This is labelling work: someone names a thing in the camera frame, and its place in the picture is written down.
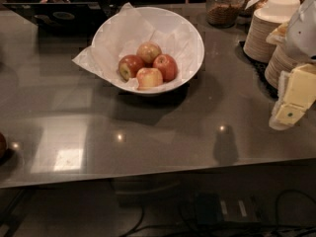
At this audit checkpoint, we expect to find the glass jar with grains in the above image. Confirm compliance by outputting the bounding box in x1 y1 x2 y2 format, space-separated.
205 0 245 28

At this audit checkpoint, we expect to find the stack of white paper bowls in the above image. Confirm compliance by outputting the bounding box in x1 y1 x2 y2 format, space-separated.
264 0 300 17

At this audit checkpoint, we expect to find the front pale red apple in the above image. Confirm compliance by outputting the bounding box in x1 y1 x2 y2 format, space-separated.
136 68 163 90

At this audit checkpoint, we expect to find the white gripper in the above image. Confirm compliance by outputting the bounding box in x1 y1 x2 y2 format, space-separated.
266 0 316 130

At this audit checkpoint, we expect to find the rear stack of paper plates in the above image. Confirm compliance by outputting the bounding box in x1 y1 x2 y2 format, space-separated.
243 8 289 63

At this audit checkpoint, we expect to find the left red green apple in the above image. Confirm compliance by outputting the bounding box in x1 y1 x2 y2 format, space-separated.
118 54 145 81

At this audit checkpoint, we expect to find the stack of paper plates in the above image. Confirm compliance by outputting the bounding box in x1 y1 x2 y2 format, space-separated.
265 44 298 89
243 8 289 63

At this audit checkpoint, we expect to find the white paper liner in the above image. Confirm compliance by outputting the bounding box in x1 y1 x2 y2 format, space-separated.
71 2 200 92

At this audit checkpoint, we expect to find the black cable under table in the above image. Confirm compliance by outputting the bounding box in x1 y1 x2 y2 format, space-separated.
118 190 316 237

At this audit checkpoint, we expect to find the front stack of paper plates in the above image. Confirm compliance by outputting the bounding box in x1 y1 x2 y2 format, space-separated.
265 44 298 89

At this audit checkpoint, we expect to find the white ceramic bowl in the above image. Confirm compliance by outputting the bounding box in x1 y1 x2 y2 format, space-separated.
91 6 205 95

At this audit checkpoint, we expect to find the black mat under plates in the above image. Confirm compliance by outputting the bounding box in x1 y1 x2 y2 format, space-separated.
243 52 278 101

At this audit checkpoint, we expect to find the black power box under table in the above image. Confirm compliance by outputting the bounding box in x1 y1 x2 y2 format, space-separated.
194 193 262 227

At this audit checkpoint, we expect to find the black laptop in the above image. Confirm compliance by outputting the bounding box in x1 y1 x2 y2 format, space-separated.
4 2 108 33

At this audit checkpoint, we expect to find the top red yellow apple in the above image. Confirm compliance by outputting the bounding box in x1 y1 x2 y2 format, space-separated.
136 41 162 63

